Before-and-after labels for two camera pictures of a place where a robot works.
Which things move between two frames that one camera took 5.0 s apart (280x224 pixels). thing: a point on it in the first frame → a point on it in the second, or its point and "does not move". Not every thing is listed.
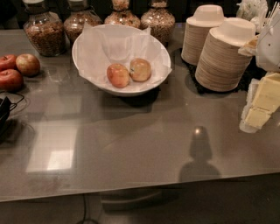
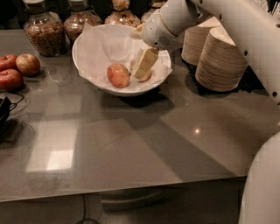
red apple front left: (10, 80) does not move
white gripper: (269, 49) → (154, 31)
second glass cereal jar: (80, 13) does not move
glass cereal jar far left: (44, 30) does not move
